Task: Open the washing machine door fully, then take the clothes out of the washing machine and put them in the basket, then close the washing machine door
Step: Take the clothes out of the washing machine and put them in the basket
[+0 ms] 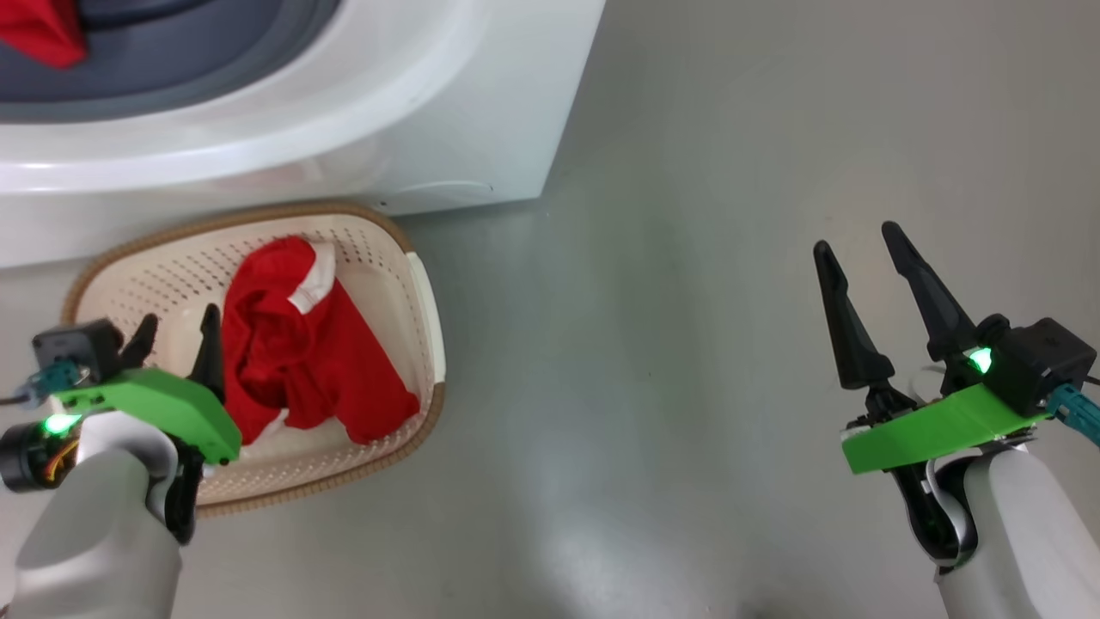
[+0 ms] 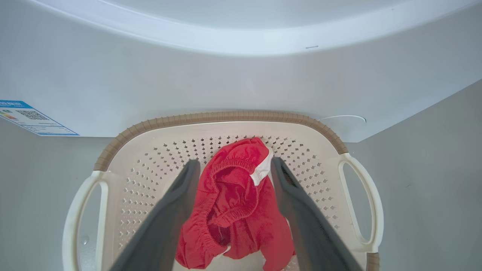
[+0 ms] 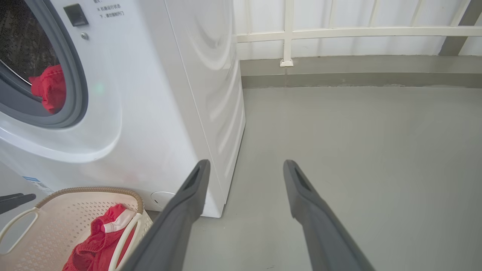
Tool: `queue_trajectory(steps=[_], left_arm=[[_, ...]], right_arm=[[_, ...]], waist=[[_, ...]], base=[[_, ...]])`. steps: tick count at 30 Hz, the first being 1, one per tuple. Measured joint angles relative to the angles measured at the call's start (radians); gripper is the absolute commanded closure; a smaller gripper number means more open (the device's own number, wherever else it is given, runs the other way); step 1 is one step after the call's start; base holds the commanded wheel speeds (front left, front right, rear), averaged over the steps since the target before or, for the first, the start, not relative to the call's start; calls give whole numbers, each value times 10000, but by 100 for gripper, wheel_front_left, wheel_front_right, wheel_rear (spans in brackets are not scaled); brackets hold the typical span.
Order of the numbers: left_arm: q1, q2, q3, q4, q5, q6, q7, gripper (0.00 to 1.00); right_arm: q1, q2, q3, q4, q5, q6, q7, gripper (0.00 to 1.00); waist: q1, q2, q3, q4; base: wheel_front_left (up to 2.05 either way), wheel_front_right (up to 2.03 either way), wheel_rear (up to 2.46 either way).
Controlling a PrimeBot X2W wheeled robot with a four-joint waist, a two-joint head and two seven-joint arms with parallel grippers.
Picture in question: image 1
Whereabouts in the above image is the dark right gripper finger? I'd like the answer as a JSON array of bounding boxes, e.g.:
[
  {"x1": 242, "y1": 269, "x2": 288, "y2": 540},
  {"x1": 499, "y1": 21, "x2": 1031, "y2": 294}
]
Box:
[
  {"x1": 881, "y1": 221, "x2": 981, "y2": 362},
  {"x1": 813, "y1": 241, "x2": 895, "y2": 389}
]

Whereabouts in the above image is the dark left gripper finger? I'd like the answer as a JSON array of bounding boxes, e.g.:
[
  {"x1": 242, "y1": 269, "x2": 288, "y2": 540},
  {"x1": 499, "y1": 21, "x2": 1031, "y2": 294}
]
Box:
[
  {"x1": 187, "y1": 303, "x2": 226, "y2": 401},
  {"x1": 120, "y1": 314, "x2": 160, "y2": 371}
]

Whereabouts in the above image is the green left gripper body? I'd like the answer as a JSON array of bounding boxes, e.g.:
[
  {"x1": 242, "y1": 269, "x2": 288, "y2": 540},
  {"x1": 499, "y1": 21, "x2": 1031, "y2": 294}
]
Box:
[{"x1": 0, "y1": 368, "x2": 243, "y2": 493}]

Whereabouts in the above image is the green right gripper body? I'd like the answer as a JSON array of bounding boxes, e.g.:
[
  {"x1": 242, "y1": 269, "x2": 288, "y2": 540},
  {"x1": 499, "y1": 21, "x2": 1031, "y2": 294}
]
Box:
[{"x1": 842, "y1": 361, "x2": 1045, "y2": 475}]

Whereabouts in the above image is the red garment white trim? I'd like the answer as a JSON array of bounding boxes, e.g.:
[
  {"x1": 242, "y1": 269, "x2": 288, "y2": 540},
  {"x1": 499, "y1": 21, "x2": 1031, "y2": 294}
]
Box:
[
  {"x1": 221, "y1": 236, "x2": 422, "y2": 446},
  {"x1": 0, "y1": 0, "x2": 89, "y2": 70}
]

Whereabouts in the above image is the cream laundry basket brown rim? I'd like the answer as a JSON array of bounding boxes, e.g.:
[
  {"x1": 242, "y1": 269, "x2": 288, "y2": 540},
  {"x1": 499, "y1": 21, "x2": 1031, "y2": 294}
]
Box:
[{"x1": 60, "y1": 200, "x2": 448, "y2": 518}]

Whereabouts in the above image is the white front-load washing machine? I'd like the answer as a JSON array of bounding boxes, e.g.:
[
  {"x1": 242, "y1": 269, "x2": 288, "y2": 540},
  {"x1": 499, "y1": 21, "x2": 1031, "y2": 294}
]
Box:
[{"x1": 0, "y1": 0, "x2": 608, "y2": 269}]

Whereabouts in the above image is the black cable teal plug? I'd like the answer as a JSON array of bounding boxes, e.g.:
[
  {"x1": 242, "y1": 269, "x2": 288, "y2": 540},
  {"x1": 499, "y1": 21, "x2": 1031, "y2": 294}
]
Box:
[
  {"x1": 1047, "y1": 374, "x2": 1100, "y2": 449},
  {"x1": 0, "y1": 359, "x2": 89, "y2": 408}
]

